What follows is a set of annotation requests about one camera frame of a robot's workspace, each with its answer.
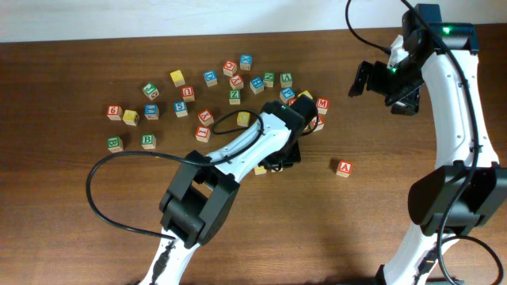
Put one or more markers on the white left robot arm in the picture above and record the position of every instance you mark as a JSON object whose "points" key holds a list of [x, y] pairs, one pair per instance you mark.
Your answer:
{"points": [[200, 197]]}

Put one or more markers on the green V block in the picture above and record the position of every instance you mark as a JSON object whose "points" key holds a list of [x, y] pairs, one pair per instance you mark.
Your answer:
{"points": [[286, 80]]}

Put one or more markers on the green N block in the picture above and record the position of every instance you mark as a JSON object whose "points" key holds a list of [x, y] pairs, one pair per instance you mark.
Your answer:
{"points": [[269, 79]]}

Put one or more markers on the blue block left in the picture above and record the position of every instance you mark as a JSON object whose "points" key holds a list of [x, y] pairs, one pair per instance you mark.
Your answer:
{"points": [[151, 111]]}

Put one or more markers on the red U block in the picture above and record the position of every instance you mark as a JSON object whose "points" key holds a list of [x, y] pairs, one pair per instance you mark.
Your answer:
{"points": [[188, 94]]}

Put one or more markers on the red K block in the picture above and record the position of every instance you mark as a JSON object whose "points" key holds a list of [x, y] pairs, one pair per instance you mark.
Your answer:
{"points": [[206, 118]]}

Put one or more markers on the blue P block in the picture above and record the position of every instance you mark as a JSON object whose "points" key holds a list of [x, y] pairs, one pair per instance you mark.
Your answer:
{"points": [[286, 94]]}

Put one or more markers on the aluminium rail table edge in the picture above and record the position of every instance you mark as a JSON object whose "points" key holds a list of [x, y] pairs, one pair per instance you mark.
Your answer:
{"points": [[444, 282]]}

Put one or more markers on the blue X block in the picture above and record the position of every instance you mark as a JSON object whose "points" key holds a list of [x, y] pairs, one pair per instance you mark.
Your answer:
{"points": [[245, 62]]}

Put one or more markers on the green J block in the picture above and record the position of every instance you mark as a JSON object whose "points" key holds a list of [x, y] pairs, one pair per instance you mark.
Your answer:
{"points": [[150, 91]]}

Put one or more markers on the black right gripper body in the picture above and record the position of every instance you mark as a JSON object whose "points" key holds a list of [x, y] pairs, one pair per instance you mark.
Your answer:
{"points": [[398, 85]]}

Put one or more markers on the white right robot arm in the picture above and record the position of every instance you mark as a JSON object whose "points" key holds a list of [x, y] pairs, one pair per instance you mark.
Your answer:
{"points": [[468, 183]]}

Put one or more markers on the red 6 block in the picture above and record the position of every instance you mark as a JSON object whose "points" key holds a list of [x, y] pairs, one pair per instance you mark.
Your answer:
{"points": [[114, 112]]}

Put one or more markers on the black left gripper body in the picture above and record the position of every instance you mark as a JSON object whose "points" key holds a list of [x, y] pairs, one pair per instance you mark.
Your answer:
{"points": [[289, 157]]}

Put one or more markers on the red A block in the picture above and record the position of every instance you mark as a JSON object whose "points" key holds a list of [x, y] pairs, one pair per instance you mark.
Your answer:
{"points": [[344, 168]]}

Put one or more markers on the red M block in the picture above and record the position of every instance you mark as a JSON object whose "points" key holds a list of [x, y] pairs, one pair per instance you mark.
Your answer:
{"points": [[322, 105]]}

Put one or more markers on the green b block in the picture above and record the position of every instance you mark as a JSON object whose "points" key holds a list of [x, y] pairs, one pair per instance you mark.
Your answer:
{"points": [[148, 142], [115, 144]]}

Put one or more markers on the yellow block top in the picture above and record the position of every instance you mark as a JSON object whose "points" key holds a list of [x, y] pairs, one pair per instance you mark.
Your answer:
{"points": [[177, 78]]}

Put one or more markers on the blue 5 block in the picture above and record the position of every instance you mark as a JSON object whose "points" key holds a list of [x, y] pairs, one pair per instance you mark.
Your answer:
{"points": [[180, 109]]}

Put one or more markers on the yellow block far left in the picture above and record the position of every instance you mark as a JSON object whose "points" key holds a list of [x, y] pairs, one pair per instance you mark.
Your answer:
{"points": [[131, 117]]}

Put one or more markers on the blue D block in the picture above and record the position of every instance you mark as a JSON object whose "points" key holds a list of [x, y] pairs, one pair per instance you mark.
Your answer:
{"points": [[210, 78]]}

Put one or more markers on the red C block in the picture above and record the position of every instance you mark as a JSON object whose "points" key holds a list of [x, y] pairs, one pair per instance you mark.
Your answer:
{"points": [[230, 68]]}

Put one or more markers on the red Y block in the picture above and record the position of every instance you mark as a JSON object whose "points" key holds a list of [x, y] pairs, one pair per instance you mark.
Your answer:
{"points": [[236, 82]]}

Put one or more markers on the green Z block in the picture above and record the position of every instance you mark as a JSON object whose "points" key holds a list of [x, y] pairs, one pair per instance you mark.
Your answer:
{"points": [[234, 97]]}

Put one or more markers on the red 3 block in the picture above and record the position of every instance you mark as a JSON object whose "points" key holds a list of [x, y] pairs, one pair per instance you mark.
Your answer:
{"points": [[317, 123]]}

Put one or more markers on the yellow block centre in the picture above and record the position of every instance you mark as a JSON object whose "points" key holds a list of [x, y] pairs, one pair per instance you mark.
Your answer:
{"points": [[243, 119]]}

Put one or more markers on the blue H block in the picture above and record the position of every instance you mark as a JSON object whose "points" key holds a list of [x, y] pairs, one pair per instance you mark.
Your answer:
{"points": [[257, 85]]}

